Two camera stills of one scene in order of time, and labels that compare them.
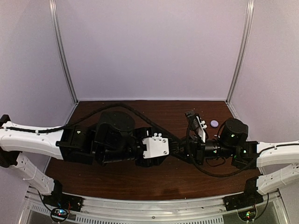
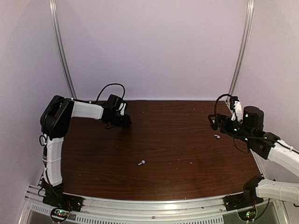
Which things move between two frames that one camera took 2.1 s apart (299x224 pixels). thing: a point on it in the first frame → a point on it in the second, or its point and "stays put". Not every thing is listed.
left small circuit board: (59, 214) stays put
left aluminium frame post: (55, 26) stays put
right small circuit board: (247, 215) stays put
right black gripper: (197, 147) → (225, 118)
